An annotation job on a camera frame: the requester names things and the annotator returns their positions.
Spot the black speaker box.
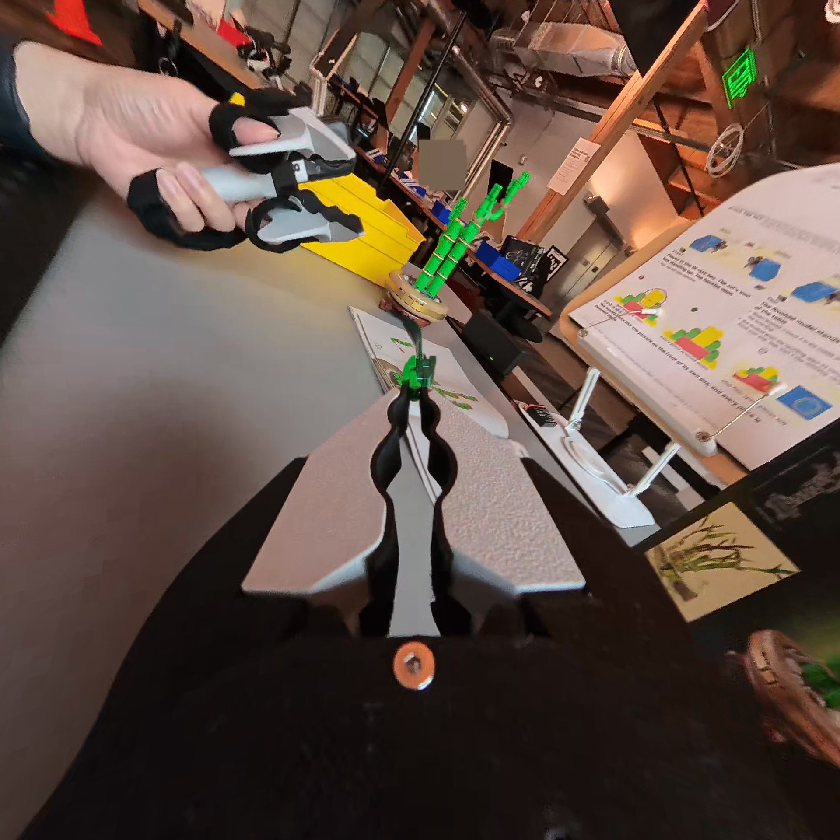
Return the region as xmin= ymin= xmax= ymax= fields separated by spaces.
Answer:
xmin=462 ymin=310 xmax=531 ymax=378

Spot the long wooden work table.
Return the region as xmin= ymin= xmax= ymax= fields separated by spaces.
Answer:
xmin=134 ymin=0 xmax=277 ymax=89

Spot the green lego bamboo model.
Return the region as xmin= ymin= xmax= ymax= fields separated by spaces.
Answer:
xmin=382 ymin=171 xmax=532 ymax=324

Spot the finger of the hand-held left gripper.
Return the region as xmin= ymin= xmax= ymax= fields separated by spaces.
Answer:
xmin=279 ymin=107 xmax=358 ymax=179
xmin=252 ymin=192 xmax=366 ymax=254

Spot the white document stand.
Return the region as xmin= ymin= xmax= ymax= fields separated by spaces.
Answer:
xmin=517 ymin=364 xmax=719 ymax=529

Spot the person's left forearm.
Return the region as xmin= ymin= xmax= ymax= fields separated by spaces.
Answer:
xmin=0 ymin=36 xmax=40 ymax=158

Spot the lego instruction booklet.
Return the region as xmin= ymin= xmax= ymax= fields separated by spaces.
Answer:
xmin=350 ymin=305 xmax=511 ymax=503

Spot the white cable coil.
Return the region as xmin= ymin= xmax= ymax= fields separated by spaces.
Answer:
xmin=705 ymin=123 xmax=746 ymax=177

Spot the yellow storage bin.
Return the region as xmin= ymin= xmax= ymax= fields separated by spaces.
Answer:
xmin=297 ymin=172 xmax=426 ymax=287

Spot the green exit sign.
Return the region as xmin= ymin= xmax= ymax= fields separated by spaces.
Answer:
xmin=721 ymin=46 xmax=761 ymax=109

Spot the person's left hand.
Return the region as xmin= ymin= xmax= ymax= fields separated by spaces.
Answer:
xmin=13 ymin=41 xmax=283 ymax=234

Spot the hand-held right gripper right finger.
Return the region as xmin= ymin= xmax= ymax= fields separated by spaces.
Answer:
xmin=419 ymin=391 xmax=587 ymax=630

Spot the white illustrated task sheet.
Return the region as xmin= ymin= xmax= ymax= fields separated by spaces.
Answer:
xmin=570 ymin=164 xmax=840 ymax=470

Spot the black hanging panel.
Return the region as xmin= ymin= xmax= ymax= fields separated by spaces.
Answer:
xmin=607 ymin=0 xmax=710 ymax=76

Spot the white paper notice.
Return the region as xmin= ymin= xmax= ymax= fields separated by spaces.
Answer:
xmin=548 ymin=138 xmax=601 ymax=196

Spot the black lego set box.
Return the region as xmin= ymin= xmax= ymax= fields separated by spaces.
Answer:
xmin=640 ymin=427 xmax=840 ymax=840

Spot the silver ventilation duct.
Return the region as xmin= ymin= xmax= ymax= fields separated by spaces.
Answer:
xmin=489 ymin=20 xmax=637 ymax=78

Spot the black product box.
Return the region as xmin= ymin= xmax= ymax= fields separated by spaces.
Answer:
xmin=502 ymin=236 xmax=549 ymax=290

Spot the orange traffic cone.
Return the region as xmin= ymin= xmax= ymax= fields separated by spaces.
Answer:
xmin=46 ymin=0 xmax=102 ymax=47

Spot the bright green lego stem piece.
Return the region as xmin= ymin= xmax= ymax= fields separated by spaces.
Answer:
xmin=399 ymin=354 xmax=437 ymax=401

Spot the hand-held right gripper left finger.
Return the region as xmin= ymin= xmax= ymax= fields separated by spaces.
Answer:
xmin=241 ymin=388 xmax=403 ymax=627

